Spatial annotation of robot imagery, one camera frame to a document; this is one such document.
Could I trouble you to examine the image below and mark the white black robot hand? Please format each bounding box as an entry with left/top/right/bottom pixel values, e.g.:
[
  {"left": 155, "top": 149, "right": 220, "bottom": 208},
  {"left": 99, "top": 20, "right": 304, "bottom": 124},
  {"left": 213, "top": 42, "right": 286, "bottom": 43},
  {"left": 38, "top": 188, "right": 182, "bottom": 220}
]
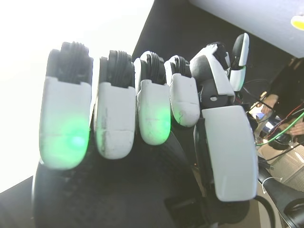
[{"left": 32, "top": 33, "right": 259, "bottom": 228}]

